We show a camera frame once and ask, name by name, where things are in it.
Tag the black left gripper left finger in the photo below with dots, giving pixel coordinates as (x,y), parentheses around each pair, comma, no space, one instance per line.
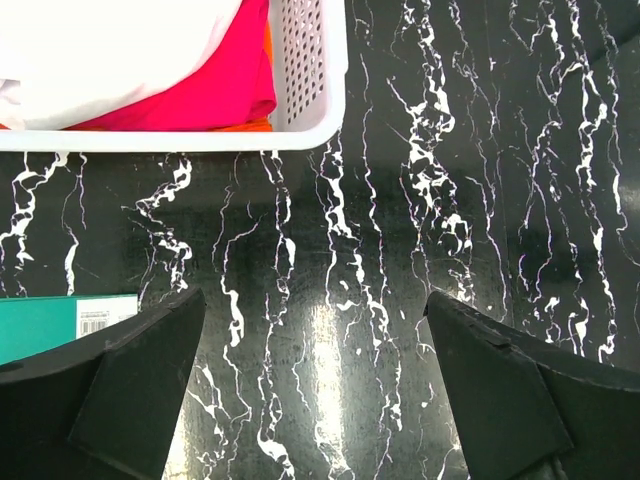
(104,406)

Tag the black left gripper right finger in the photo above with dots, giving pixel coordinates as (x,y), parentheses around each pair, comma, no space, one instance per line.
(526,409)

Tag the white t shirt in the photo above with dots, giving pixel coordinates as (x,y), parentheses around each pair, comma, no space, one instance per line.
(65,62)

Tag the teal book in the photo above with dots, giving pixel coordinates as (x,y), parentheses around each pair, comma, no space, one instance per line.
(33,325)

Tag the orange folded t shirt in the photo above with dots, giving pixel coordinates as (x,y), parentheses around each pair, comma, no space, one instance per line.
(258,124)

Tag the magenta folded t shirt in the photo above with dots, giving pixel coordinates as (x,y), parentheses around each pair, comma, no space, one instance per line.
(234,86)

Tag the white plastic laundry basket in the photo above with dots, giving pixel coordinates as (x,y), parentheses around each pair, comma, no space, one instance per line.
(310,50)

